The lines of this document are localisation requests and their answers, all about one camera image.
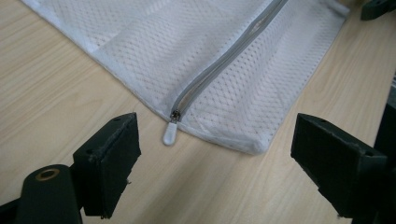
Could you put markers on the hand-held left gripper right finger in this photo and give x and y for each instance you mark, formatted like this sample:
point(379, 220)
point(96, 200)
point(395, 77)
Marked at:
point(342, 168)

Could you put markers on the white mesh laundry bag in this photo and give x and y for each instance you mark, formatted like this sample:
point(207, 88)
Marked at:
point(155, 56)

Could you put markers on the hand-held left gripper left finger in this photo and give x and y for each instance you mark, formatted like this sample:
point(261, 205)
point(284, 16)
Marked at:
point(106, 161)

